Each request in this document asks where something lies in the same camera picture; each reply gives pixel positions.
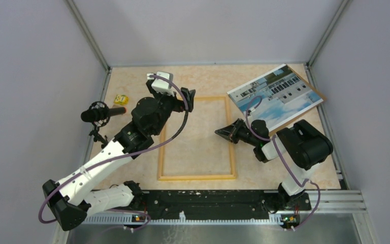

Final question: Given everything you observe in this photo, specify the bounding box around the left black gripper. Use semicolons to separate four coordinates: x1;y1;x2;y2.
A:
147;81;196;136

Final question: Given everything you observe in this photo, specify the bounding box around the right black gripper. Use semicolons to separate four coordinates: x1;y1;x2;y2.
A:
215;118;258;147

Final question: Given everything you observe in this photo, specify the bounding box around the printed building photo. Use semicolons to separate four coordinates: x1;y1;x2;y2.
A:
227;64;326;132

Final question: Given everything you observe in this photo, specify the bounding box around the brown backing board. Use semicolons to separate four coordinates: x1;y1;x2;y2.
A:
266;64;327;136

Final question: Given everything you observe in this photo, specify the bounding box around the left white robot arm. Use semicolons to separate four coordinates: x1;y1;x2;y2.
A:
38;77;196;231

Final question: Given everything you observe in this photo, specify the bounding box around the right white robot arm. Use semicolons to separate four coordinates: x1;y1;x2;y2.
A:
215;118;334;210

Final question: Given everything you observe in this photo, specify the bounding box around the small yellow toy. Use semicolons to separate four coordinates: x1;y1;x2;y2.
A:
113;95;128;106

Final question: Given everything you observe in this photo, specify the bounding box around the black microphone on stand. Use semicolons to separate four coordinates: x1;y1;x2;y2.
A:
80;101;127;149

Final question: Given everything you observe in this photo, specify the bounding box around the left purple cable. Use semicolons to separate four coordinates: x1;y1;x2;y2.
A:
38;74;189;224

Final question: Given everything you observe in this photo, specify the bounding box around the purple cable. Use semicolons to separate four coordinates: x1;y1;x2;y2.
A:
244;96;321;232
38;74;189;224

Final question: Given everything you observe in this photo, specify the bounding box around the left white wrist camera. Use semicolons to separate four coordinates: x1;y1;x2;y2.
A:
147;71;175;97

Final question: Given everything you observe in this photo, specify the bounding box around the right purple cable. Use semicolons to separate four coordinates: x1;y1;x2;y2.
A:
244;96;321;232

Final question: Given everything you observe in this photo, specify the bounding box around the wooden picture frame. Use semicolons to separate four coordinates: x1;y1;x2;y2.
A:
157;95;237;181

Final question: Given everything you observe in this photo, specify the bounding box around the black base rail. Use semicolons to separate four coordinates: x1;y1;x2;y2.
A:
126;190;312;220

